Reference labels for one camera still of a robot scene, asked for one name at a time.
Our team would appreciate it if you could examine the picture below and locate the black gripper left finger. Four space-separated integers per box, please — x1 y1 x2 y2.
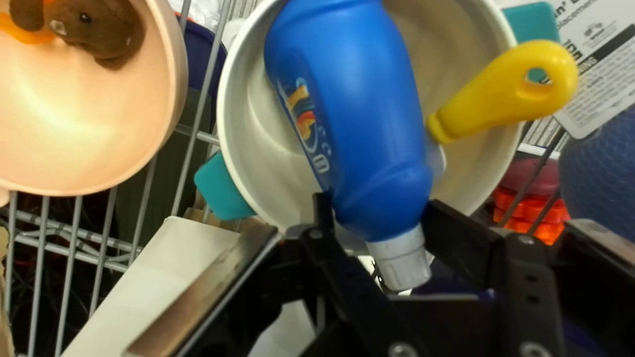
301 189 374 294

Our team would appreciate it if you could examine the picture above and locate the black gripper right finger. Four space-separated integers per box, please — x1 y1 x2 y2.
424 197 572 357

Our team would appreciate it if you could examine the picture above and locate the white teal bowl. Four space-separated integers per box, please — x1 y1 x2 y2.
193 0 564 235

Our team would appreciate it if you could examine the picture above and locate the pink plastic bowl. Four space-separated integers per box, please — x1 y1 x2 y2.
0 0 191 201

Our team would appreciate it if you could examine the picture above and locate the rainbow stacking toy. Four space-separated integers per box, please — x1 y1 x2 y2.
491 187 572 249

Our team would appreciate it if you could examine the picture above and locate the red round toy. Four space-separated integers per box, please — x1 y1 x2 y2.
501 157 566 197

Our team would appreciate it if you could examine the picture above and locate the yellow plastic toy utensil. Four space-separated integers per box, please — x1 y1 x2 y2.
426 38 582 147

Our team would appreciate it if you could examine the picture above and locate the white barcode tag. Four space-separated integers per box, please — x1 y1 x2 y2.
515 0 635 143

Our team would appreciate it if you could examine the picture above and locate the brown plush toy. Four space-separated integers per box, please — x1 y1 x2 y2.
9 0 150 74

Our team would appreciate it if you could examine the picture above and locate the metal wire shelving rack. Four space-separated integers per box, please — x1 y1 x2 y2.
0 0 578 357

